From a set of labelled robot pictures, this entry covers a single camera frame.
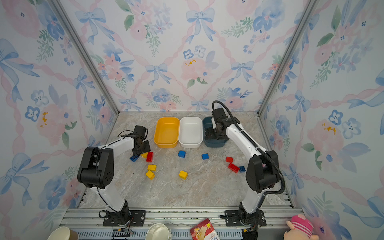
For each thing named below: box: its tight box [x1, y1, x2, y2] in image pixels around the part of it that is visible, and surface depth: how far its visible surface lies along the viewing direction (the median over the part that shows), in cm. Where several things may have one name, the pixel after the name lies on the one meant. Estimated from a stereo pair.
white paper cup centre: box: [145, 223, 172, 240], surface depth 71 cm
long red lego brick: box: [227, 162, 240, 174], surface depth 92 cm
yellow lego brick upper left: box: [147, 164, 157, 172], surface depth 92 cm
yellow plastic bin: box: [153, 117, 180, 149], surface depth 107 cm
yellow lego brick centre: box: [179, 170, 188, 180], surface depth 89 cm
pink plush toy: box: [283, 214, 320, 240], surface depth 68 cm
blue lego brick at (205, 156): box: [201, 153, 210, 160], surface depth 100 cm
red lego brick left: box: [146, 152, 154, 163], surface depth 95 cm
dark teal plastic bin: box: [203, 116, 229, 148], surface depth 97 cm
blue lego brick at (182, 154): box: [178, 150, 186, 158], surface depth 99 cm
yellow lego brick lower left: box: [145, 170, 155, 180], surface depth 88 cm
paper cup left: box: [47, 226, 79, 240], surface depth 65 cm
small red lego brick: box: [226, 156, 234, 163], surface depth 97 cm
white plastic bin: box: [178, 116, 203, 149], surface depth 109 cm
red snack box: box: [190, 218, 221, 240], surface depth 69 cm
